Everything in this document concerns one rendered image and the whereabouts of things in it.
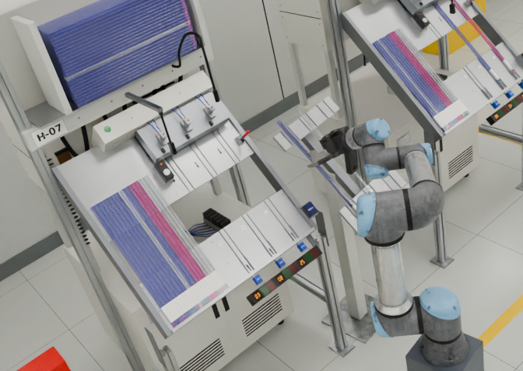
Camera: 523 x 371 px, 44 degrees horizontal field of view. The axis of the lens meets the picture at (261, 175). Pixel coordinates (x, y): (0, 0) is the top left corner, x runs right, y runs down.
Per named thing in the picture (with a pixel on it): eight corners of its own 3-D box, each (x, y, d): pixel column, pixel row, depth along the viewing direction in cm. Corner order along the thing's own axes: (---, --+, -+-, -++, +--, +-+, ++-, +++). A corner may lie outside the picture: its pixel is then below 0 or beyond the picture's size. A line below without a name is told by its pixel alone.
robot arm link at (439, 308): (465, 340, 196) (463, 308, 188) (420, 344, 198) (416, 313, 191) (458, 311, 205) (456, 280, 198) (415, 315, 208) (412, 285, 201)
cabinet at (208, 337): (296, 320, 306) (271, 218, 273) (177, 415, 274) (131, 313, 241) (218, 264, 352) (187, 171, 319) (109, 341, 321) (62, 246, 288)
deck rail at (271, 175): (312, 232, 250) (318, 227, 244) (309, 235, 249) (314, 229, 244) (205, 92, 261) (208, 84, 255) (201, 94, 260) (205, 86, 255)
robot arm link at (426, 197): (452, 193, 166) (428, 132, 211) (409, 198, 168) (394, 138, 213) (456, 232, 170) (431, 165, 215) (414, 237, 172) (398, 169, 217)
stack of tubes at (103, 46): (198, 48, 240) (179, -23, 226) (78, 108, 217) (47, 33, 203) (180, 43, 249) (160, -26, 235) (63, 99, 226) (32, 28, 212)
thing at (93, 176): (250, 157, 255) (254, 152, 250) (107, 246, 225) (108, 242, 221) (201, 93, 260) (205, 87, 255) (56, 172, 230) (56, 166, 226)
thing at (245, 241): (309, 230, 247) (312, 228, 244) (169, 332, 217) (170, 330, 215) (279, 191, 250) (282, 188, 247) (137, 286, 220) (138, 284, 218)
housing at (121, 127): (207, 103, 260) (215, 85, 248) (103, 159, 238) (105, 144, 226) (195, 87, 262) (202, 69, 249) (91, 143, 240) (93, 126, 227)
